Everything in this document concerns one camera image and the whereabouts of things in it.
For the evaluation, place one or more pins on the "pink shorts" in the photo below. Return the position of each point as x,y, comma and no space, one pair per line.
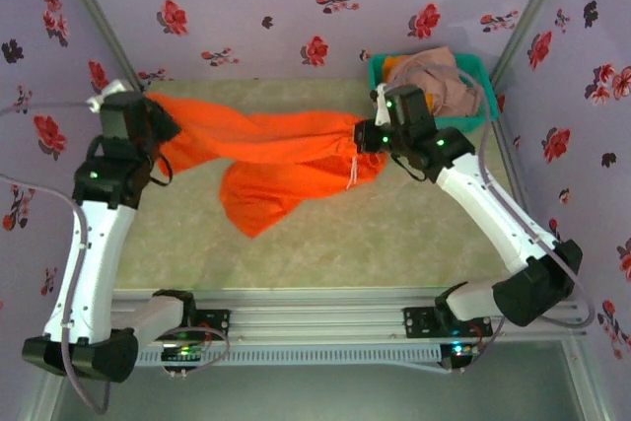
443,81

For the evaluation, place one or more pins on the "light orange shorts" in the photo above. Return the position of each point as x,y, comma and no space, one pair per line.
390,63

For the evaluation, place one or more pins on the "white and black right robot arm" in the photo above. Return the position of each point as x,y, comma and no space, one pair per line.
488,209

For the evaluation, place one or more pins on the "aluminium frame leg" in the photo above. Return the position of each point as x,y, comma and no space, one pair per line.
584,381
42,399

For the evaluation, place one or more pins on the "red-orange shorts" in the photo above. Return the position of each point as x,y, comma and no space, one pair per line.
276,145

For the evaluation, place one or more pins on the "aluminium frame post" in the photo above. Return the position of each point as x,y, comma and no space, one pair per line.
530,21
102,21

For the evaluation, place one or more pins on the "controller board with lights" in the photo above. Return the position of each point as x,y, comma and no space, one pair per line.
461,352
182,352

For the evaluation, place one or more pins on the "aluminium table edge rail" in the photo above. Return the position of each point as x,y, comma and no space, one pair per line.
512,174

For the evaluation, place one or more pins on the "teal plastic basket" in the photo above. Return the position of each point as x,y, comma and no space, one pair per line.
475,71

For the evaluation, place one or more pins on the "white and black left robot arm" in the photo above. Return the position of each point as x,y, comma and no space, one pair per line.
93,268

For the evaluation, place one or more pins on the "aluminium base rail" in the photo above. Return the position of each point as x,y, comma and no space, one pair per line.
315,317

